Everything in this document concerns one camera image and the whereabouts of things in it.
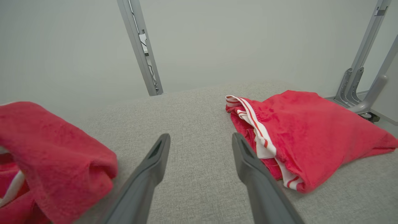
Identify grey post with cylinder feet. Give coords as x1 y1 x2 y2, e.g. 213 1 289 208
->
117 0 164 96

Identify red shorts white trim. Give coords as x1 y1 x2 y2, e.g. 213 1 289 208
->
0 101 118 224

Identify red Bulls jersey white sleeves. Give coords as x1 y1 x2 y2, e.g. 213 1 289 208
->
225 90 398 194

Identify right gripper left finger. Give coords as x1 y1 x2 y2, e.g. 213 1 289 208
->
104 133 171 224

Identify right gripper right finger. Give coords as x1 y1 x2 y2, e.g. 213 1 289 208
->
232 133 305 224

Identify black caster wheel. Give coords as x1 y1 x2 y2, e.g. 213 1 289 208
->
361 112 381 123

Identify grey metal frame stand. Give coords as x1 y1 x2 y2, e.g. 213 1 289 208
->
325 0 398 126

